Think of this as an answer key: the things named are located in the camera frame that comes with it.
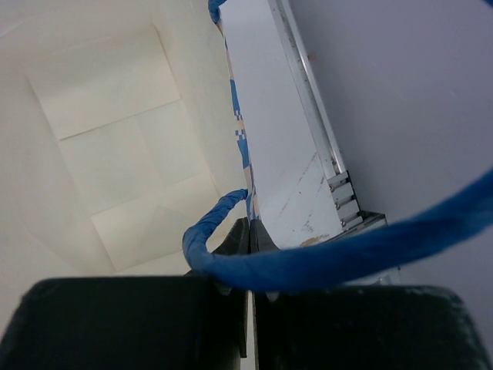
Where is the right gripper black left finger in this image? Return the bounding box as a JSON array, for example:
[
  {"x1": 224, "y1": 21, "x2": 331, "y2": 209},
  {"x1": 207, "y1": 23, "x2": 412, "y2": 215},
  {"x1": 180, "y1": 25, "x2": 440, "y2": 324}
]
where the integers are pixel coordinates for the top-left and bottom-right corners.
[{"x1": 11, "y1": 217, "x2": 251, "y2": 370}]

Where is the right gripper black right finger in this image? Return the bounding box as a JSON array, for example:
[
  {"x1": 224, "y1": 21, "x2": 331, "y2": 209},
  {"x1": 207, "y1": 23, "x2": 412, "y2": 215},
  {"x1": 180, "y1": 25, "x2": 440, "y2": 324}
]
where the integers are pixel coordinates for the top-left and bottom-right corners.
[{"x1": 250, "y1": 219, "x2": 493, "y2": 370}]

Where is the blue checkered paper bag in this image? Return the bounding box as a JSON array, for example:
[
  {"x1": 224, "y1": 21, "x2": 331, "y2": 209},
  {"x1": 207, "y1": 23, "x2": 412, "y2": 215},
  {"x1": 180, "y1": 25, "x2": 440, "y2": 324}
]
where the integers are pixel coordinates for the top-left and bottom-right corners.
[{"x1": 0, "y1": 0, "x2": 493, "y2": 292}]

